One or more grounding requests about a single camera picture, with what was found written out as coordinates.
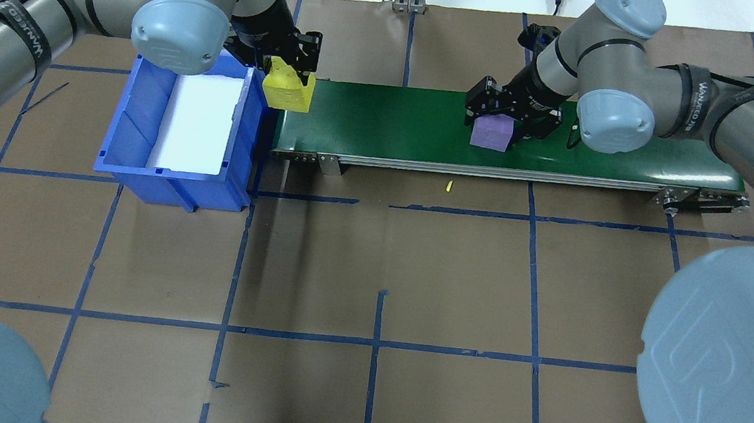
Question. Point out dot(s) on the white foam pad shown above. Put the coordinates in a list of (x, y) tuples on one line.
[(196, 122)]

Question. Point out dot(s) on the blue plastic bin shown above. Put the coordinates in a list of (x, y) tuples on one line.
[(140, 129)]

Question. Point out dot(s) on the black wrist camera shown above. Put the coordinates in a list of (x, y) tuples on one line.
[(540, 36)]

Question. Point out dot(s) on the yellow foam block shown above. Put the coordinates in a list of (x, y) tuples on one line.
[(287, 90)]

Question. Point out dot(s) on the purple foam block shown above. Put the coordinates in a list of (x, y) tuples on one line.
[(491, 133)]

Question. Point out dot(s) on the green belt conveyor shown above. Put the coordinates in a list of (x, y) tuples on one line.
[(396, 123)]

